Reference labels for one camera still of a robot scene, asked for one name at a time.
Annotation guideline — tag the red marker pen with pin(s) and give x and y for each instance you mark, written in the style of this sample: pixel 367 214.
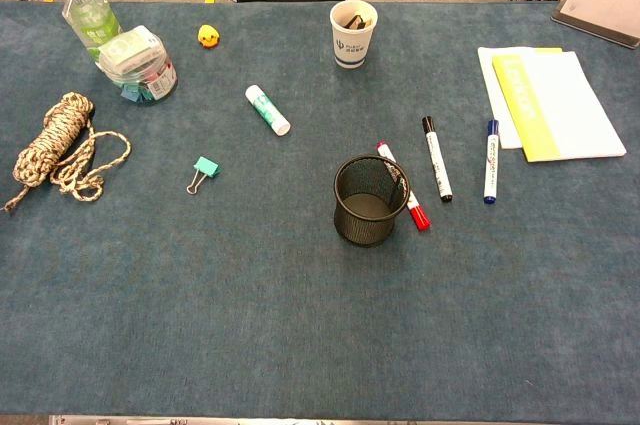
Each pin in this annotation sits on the red marker pen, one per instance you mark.
pixel 419 216

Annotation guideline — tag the black marker pen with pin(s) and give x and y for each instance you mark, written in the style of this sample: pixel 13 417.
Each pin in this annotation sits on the black marker pen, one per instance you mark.
pixel 436 160

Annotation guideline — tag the blue marker pen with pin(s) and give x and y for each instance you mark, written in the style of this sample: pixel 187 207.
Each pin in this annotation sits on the blue marker pen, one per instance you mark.
pixel 491 165

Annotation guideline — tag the black mesh pen cup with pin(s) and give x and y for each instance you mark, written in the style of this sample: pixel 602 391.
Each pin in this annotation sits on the black mesh pen cup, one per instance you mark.
pixel 370 227

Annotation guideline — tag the white green glue stick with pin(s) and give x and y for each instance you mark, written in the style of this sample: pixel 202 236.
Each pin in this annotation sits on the white green glue stick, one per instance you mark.
pixel 265 107

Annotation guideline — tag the teal binder clip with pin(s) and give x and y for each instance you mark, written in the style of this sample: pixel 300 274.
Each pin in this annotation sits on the teal binder clip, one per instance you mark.
pixel 206 165

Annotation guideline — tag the blue felt table cloth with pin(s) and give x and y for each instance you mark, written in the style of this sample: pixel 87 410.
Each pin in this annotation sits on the blue felt table cloth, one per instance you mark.
pixel 250 295

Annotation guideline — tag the white paper cup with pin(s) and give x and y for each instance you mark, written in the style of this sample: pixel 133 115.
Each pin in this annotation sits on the white paper cup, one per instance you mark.
pixel 350 51

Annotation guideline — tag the binder clips in cup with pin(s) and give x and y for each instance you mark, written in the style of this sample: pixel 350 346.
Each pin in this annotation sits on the binder clips in cup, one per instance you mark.
pixel 356 21

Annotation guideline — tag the yellow rubber duck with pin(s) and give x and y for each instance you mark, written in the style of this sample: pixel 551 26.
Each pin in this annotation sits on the yellow rubber duck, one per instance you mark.
pixel 208 36

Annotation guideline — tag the white paper sheet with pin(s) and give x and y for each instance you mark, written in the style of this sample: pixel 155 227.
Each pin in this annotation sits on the white paper sheet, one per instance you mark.
pixel 492 95

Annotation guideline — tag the clear plastic clip jar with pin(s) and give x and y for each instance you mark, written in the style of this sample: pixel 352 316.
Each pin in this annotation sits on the clear plastic clip jar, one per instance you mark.
pixel 135 65

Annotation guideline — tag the yellow paper sheet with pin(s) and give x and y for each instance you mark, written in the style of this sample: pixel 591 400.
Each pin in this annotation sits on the yellow paper sheet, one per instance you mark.
pixel 550 50

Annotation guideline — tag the clear plastic water bottle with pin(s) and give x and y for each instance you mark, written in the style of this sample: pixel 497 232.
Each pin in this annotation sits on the clear plastic water bottle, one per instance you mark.
pixel 90 20

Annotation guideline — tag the grey closed laptop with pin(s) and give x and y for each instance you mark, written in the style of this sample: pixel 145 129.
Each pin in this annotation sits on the grey closed laptop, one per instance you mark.
pixel 605 0

